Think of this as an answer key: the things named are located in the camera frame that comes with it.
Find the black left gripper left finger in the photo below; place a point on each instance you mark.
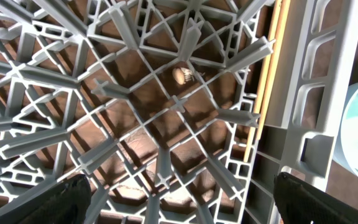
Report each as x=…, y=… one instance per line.
x=64, y=203

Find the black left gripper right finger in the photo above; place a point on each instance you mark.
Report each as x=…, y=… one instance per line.
x=300, y=202

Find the grey dishwasher rack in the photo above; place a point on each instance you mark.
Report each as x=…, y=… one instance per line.
x=86, y=87

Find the wooden chopstick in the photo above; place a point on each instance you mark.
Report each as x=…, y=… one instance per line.
x=277, y=45
x=263, y=77

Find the small food scrap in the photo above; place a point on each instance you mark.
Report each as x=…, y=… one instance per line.
x=182, y=75

